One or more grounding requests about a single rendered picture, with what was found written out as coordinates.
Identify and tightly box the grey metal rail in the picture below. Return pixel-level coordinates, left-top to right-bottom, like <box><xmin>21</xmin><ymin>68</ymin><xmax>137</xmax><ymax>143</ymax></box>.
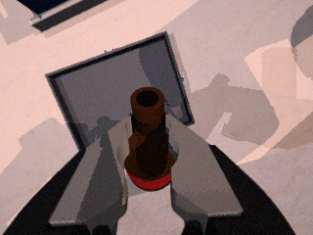
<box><xmin>28</xmin><ymin>0</ymin><xmax>107</xmax><ymax>31</ymax></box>

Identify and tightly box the dark blue plastic crate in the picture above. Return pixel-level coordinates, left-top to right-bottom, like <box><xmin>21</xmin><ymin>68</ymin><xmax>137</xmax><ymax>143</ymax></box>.
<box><xmin>17</xmin><ymin>0</ymin><xmax>67</xmax><ymax>15</ymax></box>

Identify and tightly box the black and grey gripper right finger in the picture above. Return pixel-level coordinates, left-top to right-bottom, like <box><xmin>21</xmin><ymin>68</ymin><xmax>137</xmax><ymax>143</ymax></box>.
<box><xmin>163</xmin><ymin>112</ymin><xmax>296</xmax><ymax>235</ymax></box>

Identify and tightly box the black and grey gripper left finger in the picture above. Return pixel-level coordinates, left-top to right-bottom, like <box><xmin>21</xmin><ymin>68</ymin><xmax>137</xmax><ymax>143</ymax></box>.
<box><xmin>3</xmin><ymin>114</ymin><xmax>135</xmax><ymax>235</ymax></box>

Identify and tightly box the brown bottle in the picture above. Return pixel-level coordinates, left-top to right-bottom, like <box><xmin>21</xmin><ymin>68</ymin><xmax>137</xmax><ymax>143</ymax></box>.
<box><xmin>124</xmin><ymin>87</ymin><xmax>175</xmax><ymax>192</ymax></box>

